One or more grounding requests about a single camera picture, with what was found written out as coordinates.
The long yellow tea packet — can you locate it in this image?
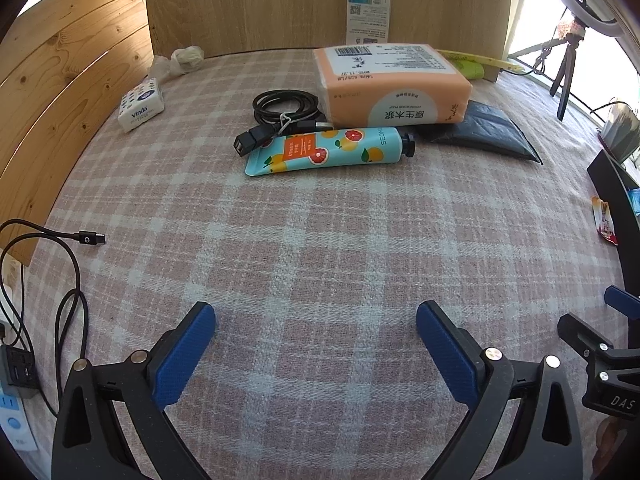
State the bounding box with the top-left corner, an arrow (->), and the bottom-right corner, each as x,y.
434,48 -> 523,73

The white and blue card package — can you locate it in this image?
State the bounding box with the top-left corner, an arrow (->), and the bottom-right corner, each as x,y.
345,0 -> 392,46

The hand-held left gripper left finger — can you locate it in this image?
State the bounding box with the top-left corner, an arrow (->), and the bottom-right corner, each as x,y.
51,301 -> 217,480

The crumpled white tissue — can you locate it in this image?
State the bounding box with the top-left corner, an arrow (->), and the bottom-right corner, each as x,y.
150,46 -> 205,81

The wooden board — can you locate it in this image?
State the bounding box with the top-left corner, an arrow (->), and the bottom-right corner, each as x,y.
144,0 -> 513,83

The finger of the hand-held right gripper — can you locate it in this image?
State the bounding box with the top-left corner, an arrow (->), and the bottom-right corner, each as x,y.
604,285 -> 640,320
557,312 -> 616,361

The white power strip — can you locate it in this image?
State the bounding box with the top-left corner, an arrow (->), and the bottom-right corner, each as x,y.
0,317 -> 38,456

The black charging cable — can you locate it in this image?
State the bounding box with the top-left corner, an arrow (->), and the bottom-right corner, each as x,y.
0,219 -> 107,416

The green hand cream tube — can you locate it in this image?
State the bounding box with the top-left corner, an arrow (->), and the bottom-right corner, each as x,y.
450,57 -> 485,81

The black tray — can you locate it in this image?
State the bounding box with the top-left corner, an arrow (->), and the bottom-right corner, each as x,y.
587,150 -> 640,261

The small white dotted tissue pack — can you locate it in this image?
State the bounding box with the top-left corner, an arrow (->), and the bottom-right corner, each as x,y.
118,78 -> 165,133

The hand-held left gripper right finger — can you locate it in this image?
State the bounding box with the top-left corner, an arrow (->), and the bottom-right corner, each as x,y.
416,301 -> 583,480

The coiled black usb cable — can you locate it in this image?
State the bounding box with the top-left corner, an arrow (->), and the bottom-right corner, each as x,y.
232,90 -> 333,157

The pale packet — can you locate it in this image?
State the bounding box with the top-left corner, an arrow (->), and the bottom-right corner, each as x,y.
602,104 -> 640,161

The black charger plug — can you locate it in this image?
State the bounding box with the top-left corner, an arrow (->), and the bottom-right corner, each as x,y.
0,342 -> 41,401

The orange tissue pack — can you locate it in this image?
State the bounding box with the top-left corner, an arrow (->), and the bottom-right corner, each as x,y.
312,42 -> 473,130

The black padded pouch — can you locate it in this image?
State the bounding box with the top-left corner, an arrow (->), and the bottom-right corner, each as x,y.
415,100 -> 543,163

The red snack packet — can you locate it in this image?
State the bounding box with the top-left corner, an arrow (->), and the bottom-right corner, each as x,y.
591,196 -> 620,246

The black tripod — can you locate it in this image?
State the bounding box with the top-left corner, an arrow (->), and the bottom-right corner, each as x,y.
549,17 -> 587,121

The grapefruit print hand cream tube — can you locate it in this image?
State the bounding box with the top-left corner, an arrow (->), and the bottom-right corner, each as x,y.
244,126 -> 417,177

